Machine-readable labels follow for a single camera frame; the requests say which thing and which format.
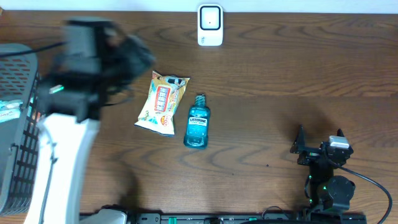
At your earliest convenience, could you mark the yellow snack bag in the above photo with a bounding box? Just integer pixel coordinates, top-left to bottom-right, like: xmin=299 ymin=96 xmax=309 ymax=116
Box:
xmin=134 ymin=70 xmax=190 ymax=136

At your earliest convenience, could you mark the teal mouthwash bottle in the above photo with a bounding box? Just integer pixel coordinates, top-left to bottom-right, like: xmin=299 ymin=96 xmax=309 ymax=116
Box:
xmin=183 ymin=94 xmax=210 ymax=149

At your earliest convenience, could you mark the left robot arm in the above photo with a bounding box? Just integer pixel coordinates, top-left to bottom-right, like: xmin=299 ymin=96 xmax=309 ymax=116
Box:
xmin=25 ymin=17 xmax=155 ymax=223

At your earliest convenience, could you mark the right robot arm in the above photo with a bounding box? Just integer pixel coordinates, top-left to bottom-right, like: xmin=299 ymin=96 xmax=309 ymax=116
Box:
xmin=290 ymin=126 xmax=356 ymax=223

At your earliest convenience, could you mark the white barcode scanner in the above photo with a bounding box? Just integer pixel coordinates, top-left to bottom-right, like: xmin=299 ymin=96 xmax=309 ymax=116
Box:
xmin=197 ymin=4 xmax=224 ymax=47

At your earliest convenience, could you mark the grey plastic mesh basket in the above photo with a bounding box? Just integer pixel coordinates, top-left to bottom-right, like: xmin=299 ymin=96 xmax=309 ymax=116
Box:
xmin=1 ymin=54 xmax=40 ymax=216

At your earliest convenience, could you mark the black right camera cable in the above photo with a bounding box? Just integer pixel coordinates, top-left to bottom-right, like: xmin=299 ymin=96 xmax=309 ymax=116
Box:
xmin=323 ymin=149 xmax=394 ymax=224

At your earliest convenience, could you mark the black camera cable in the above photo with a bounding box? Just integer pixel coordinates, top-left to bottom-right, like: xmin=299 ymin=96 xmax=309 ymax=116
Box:
xmin=0 ymin=42 xmax=68 ymax=59
xmin=323 ymin=149 xmax=394 ymax=224

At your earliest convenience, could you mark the black left camera cable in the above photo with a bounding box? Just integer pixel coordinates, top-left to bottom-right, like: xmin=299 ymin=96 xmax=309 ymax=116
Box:
xmin=0 ymin=42 xmax=68 ymax=59

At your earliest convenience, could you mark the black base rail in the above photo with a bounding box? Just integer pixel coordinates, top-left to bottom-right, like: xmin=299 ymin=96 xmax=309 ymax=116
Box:
xmin=79 ymin=212 xmax=368 ymax=224

